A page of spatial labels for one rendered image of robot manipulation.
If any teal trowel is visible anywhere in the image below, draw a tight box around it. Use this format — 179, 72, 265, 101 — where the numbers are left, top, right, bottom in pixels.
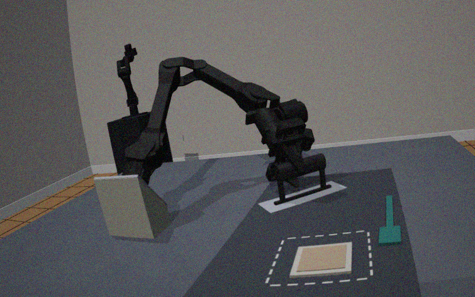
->
378, 195, 401, 247

